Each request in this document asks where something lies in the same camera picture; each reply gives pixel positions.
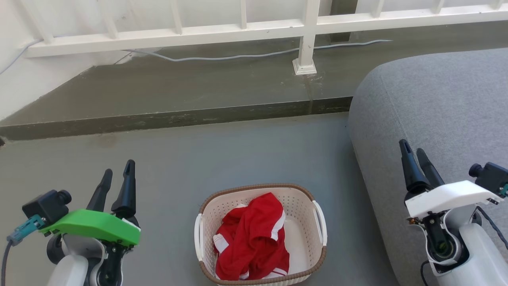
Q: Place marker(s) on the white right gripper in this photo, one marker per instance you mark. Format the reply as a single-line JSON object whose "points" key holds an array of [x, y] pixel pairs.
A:
{"points": [[448, 196]]}

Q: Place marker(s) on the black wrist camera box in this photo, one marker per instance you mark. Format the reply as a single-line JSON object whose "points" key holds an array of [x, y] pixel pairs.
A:
{"points": [[492, 176], [47, 205]]}

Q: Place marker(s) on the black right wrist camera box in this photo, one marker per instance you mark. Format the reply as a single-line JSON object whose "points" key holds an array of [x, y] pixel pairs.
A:
{"points": [[492, 176]]}

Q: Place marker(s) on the grey fabric sofa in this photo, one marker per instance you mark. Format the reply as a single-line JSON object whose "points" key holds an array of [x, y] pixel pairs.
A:
{"points": [[436, 103]]}

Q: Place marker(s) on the cream plastic laundry basket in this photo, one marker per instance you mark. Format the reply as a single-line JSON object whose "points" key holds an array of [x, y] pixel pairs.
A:
{"points": [[301, 234]]}

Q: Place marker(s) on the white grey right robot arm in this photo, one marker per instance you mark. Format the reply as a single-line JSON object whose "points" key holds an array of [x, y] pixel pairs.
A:
{"points": [[476, 250]]}

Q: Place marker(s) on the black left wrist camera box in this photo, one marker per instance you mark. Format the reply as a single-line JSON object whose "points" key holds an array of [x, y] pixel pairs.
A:
{"points": [[47, 205]]}

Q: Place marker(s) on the white railing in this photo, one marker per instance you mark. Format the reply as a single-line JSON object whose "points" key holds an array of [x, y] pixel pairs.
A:
{"points": [[222, 33]]}

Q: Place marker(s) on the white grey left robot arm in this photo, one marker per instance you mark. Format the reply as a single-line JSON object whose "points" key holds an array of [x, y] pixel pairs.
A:
{"points": [[75, 266]]}

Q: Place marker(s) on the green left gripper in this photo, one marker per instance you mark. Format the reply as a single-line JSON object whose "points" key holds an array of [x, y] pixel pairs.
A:
{"points": [[91, 226]]}

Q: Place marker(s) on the red garment with white stripe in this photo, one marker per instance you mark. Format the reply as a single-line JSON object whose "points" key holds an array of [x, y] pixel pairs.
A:
{"points": [[258, 222]]}

